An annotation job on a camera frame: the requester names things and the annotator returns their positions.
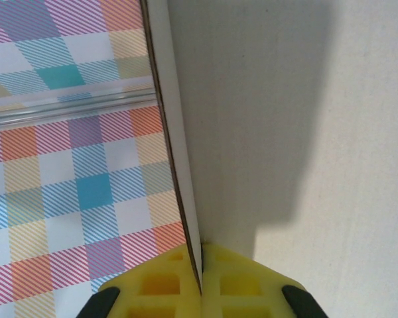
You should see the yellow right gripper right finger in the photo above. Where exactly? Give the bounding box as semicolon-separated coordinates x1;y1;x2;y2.
201;242;330;318

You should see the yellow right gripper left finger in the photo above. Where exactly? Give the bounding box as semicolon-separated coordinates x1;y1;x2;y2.
76;244;202;318

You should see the yellow cardboard paper box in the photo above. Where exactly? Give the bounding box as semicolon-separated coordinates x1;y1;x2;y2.
139;0;398;318

